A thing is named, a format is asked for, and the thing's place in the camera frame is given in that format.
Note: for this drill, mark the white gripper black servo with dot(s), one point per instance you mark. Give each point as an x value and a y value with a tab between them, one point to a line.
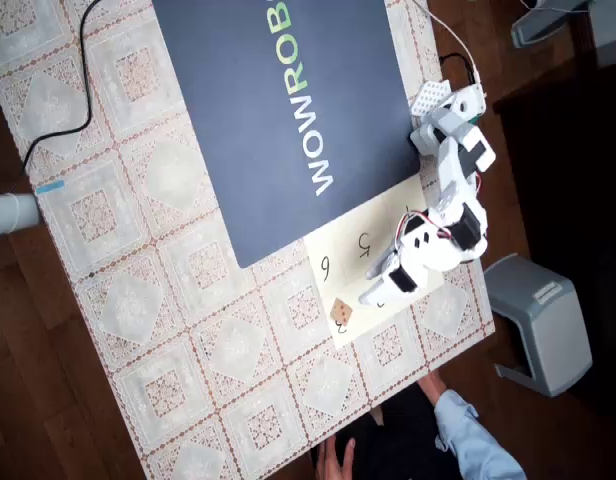
401	280

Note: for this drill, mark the small wooden die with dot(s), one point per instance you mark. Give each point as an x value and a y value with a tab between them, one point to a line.
341	310

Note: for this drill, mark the right forearm blue sleeve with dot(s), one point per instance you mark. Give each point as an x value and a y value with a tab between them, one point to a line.
475	440

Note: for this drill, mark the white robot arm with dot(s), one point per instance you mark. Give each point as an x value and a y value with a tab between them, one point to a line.
455	165

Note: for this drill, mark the person's right hand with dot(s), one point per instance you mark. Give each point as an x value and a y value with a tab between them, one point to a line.
432	386

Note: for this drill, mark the person's left hand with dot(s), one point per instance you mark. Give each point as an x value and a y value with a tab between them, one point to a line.
333	462

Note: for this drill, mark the cream paper sheet with numbers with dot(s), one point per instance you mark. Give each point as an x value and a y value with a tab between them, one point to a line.
338	235

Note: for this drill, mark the person in light blue shirt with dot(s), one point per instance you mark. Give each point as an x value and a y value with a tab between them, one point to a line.
393	440

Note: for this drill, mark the grey plastic stool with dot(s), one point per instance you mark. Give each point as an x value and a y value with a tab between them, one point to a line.
543	325

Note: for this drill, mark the dark blue WOWROBO mat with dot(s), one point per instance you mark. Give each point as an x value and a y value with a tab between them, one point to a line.
248	125

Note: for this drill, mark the white lace tablecloth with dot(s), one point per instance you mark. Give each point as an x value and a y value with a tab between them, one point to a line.
153	300

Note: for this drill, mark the grey plastic stand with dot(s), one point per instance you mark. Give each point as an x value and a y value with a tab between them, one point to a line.
543	20

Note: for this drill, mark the light grey box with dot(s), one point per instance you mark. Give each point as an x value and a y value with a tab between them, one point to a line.
610	30

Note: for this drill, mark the blue tape strip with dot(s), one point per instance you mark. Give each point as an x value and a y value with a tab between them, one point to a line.
50	188

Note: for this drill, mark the white plastic tube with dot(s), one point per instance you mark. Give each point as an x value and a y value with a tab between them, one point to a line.
10	214

